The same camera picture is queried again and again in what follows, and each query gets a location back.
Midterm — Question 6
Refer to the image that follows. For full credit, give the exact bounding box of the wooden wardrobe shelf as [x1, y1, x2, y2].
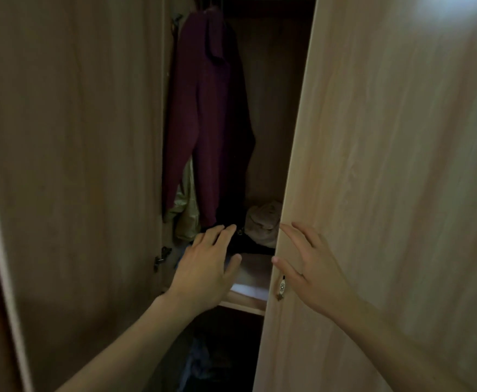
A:
[217, 252, 274, 317]

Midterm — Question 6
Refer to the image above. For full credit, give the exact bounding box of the person's left forearm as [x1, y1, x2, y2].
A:
[56, 290, 200, 392]

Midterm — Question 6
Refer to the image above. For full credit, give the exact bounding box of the wooden wardrobe body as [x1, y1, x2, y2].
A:
[157, 0, 317, 392]

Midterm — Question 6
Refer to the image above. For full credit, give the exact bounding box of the person's right forearm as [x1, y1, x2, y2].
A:
[333, 293, 477, 392]

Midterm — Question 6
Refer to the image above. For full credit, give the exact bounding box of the black hanging garment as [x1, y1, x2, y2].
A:
[216, 20, 257, 235]

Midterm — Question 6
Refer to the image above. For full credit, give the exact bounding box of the beige folded hat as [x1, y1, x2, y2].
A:
[244, 201, 283, 249]

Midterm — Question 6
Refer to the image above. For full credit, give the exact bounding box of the maroon hanging garment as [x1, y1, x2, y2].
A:
[162, 7, 239, 229]

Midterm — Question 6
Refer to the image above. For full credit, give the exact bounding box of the plain wooden wardrobe door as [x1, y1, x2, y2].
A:
[0, 0, 173, 392]

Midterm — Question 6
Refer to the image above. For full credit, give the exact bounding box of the person's right hand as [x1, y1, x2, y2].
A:
[271, 222, 358, 320]

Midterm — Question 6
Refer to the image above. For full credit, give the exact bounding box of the olive hanging garment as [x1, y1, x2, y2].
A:
[166, 156, 202, 242]

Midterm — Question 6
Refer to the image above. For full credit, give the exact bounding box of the wooden wardrobe door with knob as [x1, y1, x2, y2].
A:
[252, 0, 477, 392]

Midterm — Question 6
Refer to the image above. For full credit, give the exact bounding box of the blue crumpled cloth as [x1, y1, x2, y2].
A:
[178, 335, 216, 392]

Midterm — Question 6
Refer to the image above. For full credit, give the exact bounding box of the person's left hand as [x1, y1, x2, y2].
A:
[167, 224, 243, 311]

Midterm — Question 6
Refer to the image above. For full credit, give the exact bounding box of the metal door hinge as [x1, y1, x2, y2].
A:
[153, 246, 173, 273]

